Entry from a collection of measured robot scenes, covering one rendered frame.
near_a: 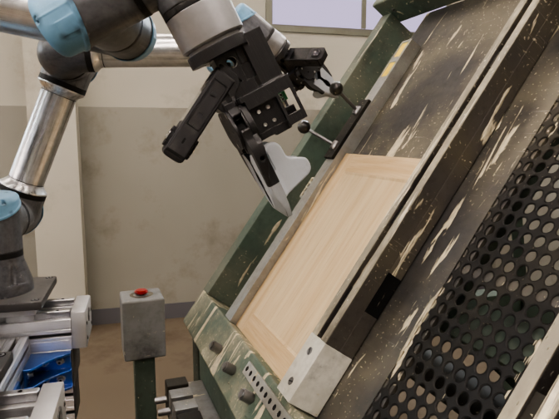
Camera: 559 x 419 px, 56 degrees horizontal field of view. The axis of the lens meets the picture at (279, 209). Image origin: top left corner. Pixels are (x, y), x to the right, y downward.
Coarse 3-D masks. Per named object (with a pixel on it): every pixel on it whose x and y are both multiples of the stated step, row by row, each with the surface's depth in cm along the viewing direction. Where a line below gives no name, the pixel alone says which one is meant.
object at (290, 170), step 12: (276, 144) 59; (276, 156) 59; (276, 168) 60; (288, 168) 60; (300, 168) 60; (264, 180) 59; (288, 180) 60; (300, 180) 61; (276, 192) 59; (288, 192) 60; (276, 204) 61; (288, 204) 61; (288, 216) 62
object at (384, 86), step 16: (416, 48) 150; (400, 64) 149; (384, 80) 148; (368, 96) 151; (384, 96) 149; (368, 112) 147; (368, 128) 148; (352, 144) 147; (336, 160) 146; (320, 176) 146; (304, 192) 149; (320, 192) 146; (304, 208) 144; (288, 224) 146; (288, 240) 144; (272, 256) 143; (256, 272) 145; (256, 288) 143; (240, 304) 142
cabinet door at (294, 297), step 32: (352, 160) 141; (384, 160) 126; (416, 160) 115; (352, 192) 131; (384, 192) 119; (320, 224) 135; (352, 224) 122; (288, 256) 139; (320, 256) 126; (352, 256) 115; (288, 288) 130; (320, 288) 118; (256, 320) 133; (288, 320) 121; (288, 352) 113
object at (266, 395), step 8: (248, 368) 115; (248, 376) 114; (256, 376) 111; (256, 384) 109; (264, 384) 107; (256, 392) 107; (264, 392) 105; (272, 392) 103; (264, 400) 103; (272, 400) 101; (272, 408) 100; (280, 408) 98; (272, 416) 98; (280, 416) 96; (288, 416) 94
